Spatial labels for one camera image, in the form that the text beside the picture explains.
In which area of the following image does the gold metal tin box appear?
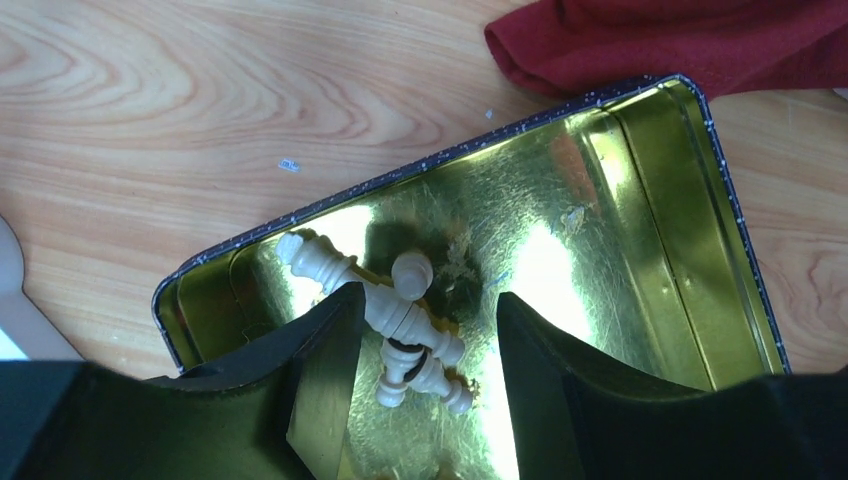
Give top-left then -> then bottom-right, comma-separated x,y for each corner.
152,74 -> 790,479

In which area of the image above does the white metal clothes rack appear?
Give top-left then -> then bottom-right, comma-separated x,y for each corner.
1,219 -> 83,361

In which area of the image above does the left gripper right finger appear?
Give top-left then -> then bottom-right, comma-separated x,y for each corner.
496,292 -> 847,479

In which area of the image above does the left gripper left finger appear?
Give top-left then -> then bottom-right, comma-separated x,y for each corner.
1,283 -> 365,479

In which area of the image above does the dark red shirt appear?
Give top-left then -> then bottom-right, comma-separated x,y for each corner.
484,0 -> 847,98

